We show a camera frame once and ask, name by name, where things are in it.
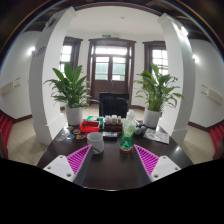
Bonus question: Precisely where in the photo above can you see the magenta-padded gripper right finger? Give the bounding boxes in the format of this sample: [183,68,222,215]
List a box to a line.
[132,143,182,187]

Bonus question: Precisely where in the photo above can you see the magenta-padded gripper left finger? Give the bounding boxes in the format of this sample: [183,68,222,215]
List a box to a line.
[43,143,96,187]

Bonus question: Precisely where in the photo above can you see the clear green-labelled drink bottle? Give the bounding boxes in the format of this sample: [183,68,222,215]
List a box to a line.
[119,109,138,154]

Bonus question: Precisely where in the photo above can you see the printed paper leaflet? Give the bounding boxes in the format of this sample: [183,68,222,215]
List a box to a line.
[142,127,171,146]

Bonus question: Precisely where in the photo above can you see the round grey sticker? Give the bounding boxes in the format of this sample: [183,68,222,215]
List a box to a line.
[55,134,67,143]

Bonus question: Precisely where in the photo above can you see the flat round red coaster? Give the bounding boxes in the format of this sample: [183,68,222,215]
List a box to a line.
[119,145,135,155]

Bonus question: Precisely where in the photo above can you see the white cup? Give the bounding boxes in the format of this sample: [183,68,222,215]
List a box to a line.
[86,131,106,155]

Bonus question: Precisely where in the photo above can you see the grey headphones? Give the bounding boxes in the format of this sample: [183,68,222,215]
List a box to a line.
[134,124,148,136]

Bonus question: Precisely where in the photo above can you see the red plastic basket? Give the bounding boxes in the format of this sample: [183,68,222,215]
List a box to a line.
[78,119,101,134]

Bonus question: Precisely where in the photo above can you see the black flat box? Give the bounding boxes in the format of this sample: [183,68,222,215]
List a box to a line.
[101,131,119,141]

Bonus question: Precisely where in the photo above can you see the dark tray of small cups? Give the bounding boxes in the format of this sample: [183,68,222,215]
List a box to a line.
[103,114,124,133]

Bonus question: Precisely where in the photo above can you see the black chair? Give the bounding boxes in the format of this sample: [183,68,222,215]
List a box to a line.
[98,91,131,119]

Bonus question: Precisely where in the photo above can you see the red staircase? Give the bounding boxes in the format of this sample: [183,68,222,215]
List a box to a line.
[0,111,14,148]
[208,121,224,151]

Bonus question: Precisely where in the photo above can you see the potted leafy plant white pot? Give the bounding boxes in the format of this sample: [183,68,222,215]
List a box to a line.
[43,62,92,127]
[133,62,185,130]

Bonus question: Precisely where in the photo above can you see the dark-framed window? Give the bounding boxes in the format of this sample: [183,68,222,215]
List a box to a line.
[142,40,170,81]
[58,36,84,80]

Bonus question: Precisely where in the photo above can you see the dark wooden double door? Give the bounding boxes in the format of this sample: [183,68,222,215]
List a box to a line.
[86,37,137,103]

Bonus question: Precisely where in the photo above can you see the pillar lamp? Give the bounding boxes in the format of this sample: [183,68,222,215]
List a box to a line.
[178,25,190,37]

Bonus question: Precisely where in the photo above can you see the white wall unit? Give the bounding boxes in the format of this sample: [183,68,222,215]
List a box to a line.
[200,84,224,105]
[0,77,22,96]

